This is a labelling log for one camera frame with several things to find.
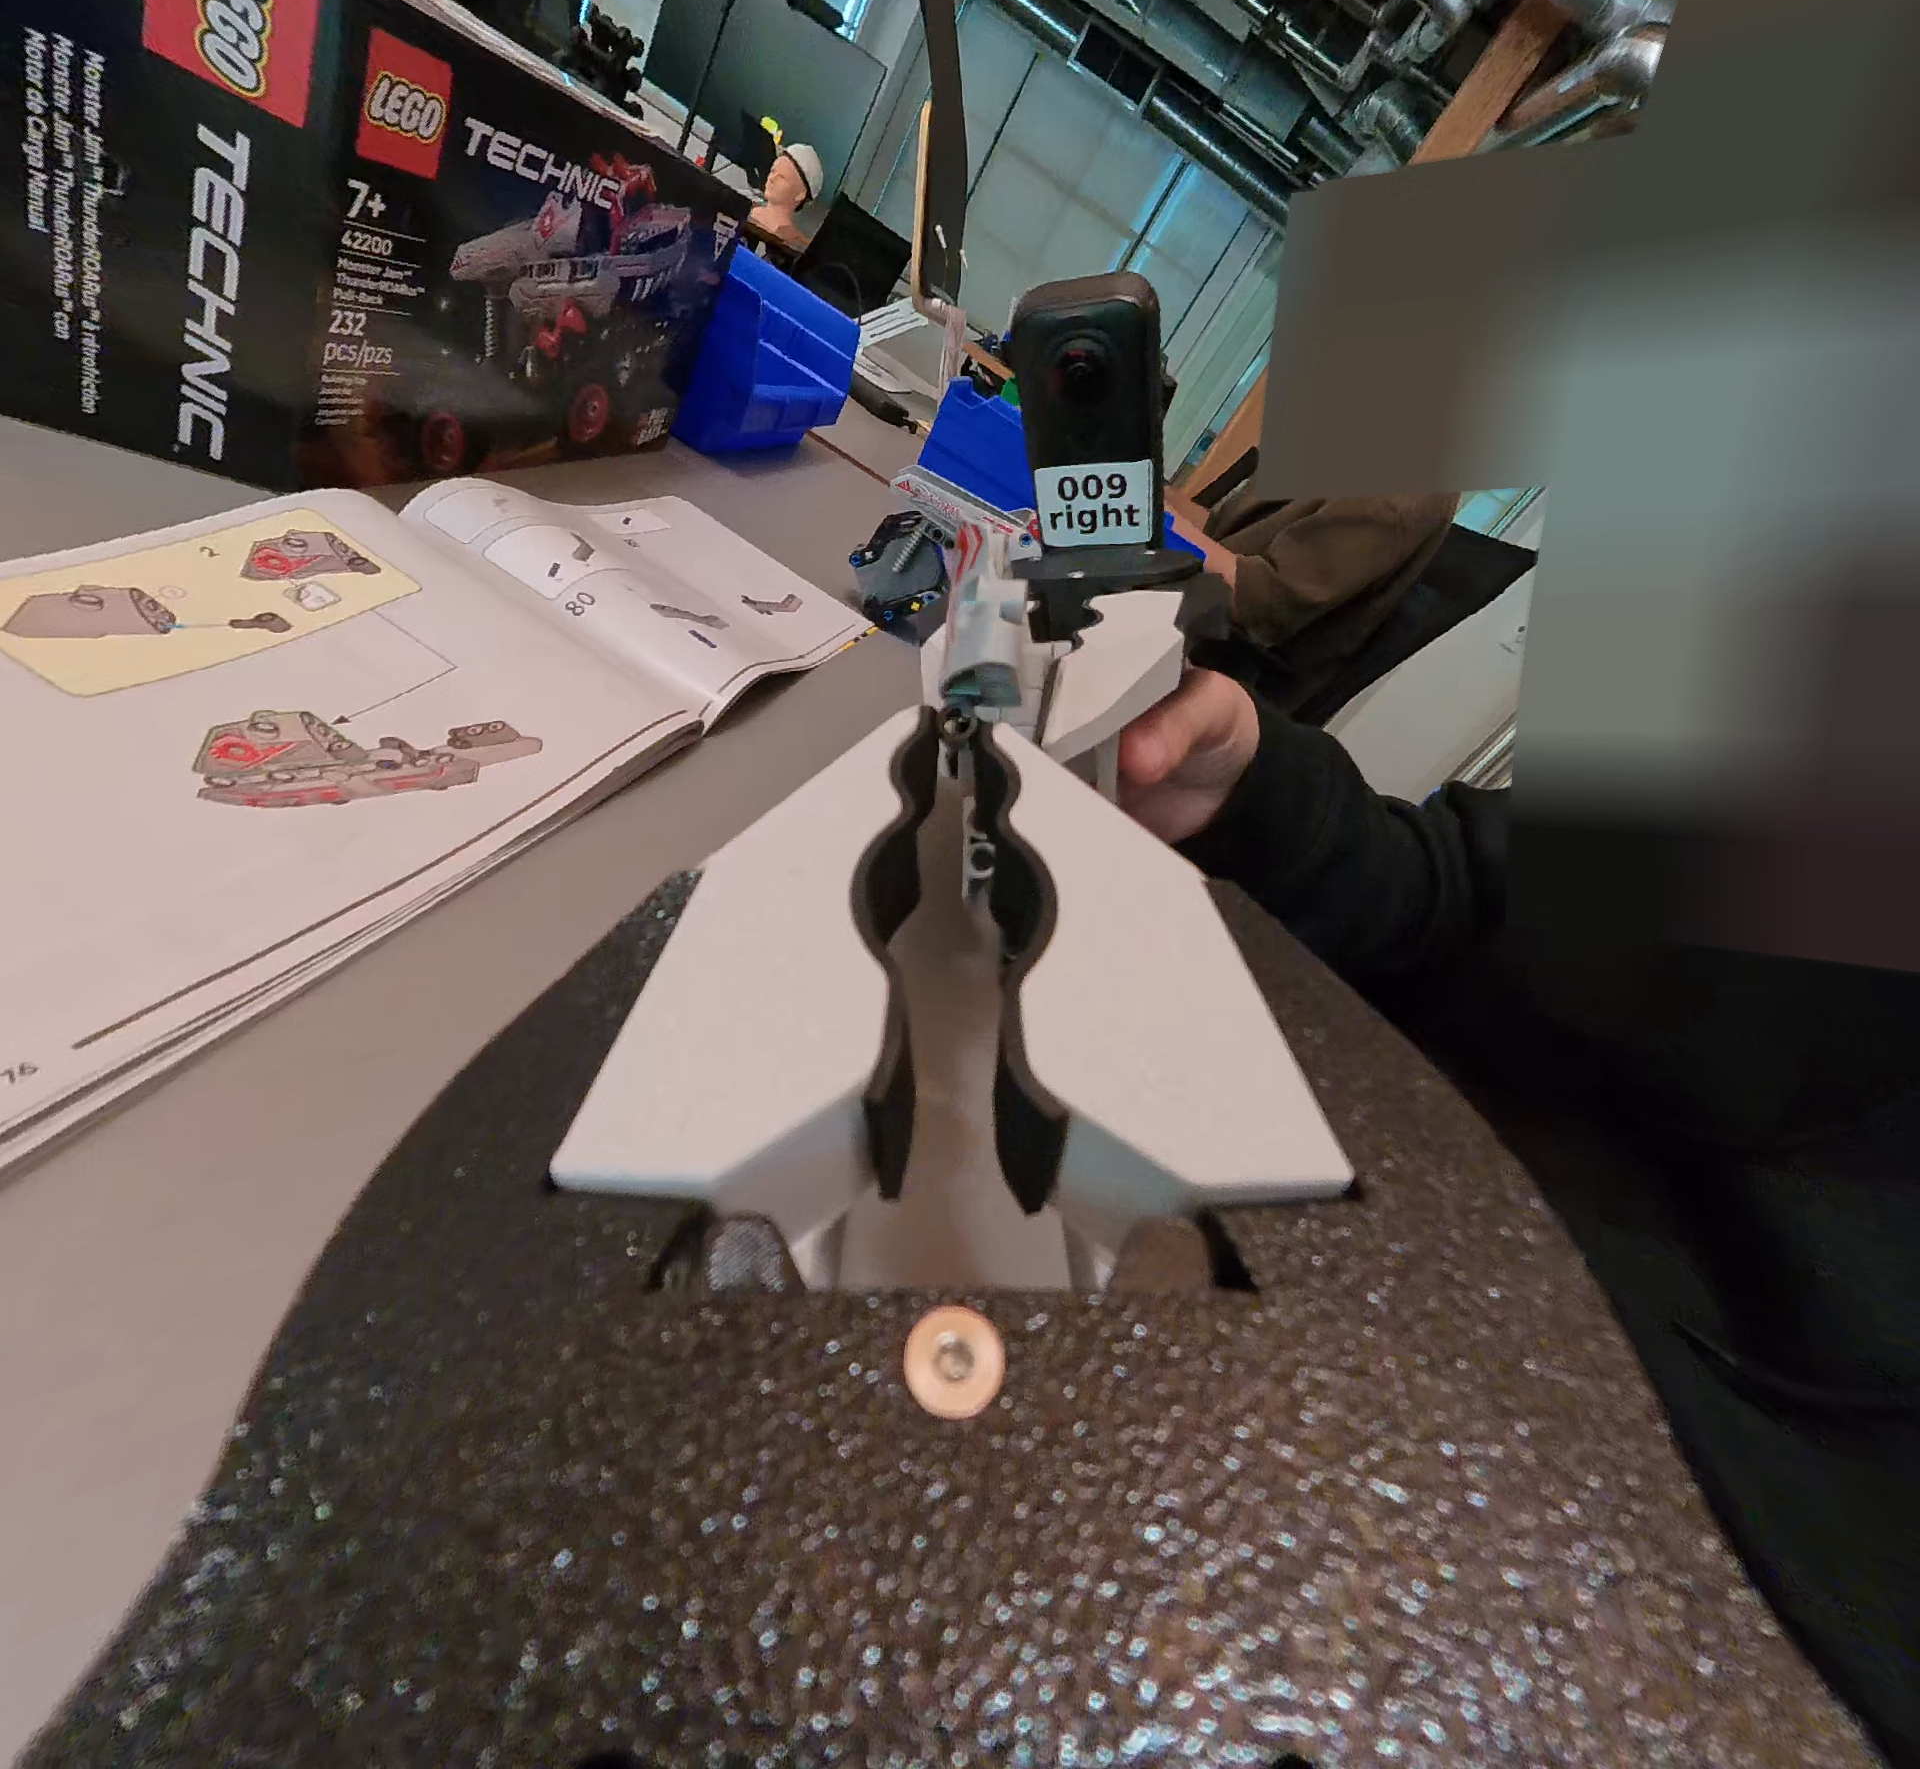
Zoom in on black toy brick box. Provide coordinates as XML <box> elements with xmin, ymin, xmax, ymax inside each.
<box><xmin>0</xmin><ymin>0</ymin><xmax>753</xmax><ymax>500</ymax></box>

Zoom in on brick instruction booklet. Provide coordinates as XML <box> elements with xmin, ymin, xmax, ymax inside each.
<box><xmin>0</xmin><ymin>479</ymin><xmax>879</xmax><ymax>1180</ymax></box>

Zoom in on wooden beam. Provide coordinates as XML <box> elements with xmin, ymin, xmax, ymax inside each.
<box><xmin>1410</xmin><ymin>0</ymin><xmax>1578</xmax><ymax>169</ymax></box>

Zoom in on person's right hand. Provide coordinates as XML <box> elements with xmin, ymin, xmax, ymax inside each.
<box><xmin>1115</xmin><ymin>678</ymin><xmax>1279</xmax><ymax>844</ymax></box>

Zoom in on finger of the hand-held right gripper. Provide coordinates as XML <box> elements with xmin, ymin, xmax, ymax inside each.
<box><xmin>1040</xmin><ymin>591</ymin><xmax>1189</xmax><ymax>760</ymax></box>

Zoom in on small blue bin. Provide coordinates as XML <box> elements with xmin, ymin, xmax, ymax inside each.
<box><xmin>670</xmin><ymin>246</ymin><xmax>863</xmax><ymax>460</ymax></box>

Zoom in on blue plastic bin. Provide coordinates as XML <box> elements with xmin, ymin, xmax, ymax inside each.
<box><xmin>915</xmin><ymin>381</ymin><xmax>1212</xmax><ymax>567</ymax></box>

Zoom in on person's right forearm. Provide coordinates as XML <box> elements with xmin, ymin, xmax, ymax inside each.
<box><xmin>1181</xmin><ymin>711</ymin><xmax>1521</xmax><ymax>979</ymax></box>

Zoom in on person's black sweater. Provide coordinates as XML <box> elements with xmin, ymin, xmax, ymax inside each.
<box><xmin>1349</xmin><ymin>778</ymin><xmax>1920</xmax><ymax>1769</ymax></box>

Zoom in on blue red brick vehicle model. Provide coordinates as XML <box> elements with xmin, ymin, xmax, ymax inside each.
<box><xmin>847</xmin><ymin>464</ymin><xmax>1048</xmax><ymax>642</ymax></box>

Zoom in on black camera rig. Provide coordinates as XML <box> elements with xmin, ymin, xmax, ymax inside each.
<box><xmin>558</xmin><ymin>7</ymin><xmax>649</xmax><ymax>103</ymax></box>

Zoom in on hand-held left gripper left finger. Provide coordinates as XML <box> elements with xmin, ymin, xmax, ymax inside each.
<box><xmin>548</xmin><ymin>707</ymin><xmax>926</xmax><ymax>1286</ymax></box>

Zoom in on long grey brick assembly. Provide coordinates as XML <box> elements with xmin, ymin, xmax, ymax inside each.
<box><xmin>921</xmin><ymin>515</ymin><xmax>1048</xmax><ymax>731</ymax></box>

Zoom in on black office chair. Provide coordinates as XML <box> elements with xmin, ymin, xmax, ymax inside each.
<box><xmin>1276</xmin><ymin>532</ymin><xmax>1543</xmax><ymax>731</ymax></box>

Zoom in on black lamp shade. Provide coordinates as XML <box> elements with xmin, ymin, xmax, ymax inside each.
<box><xmin>882</xmin><ymin>0</ymin><xmax>972</xmax><ymax>312</ymax></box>

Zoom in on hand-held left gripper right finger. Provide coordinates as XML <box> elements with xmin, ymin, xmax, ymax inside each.
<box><xmin>973</xmin><ymin>719</ymin><xmax>1360</xmax><ymax>1286</ymax></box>

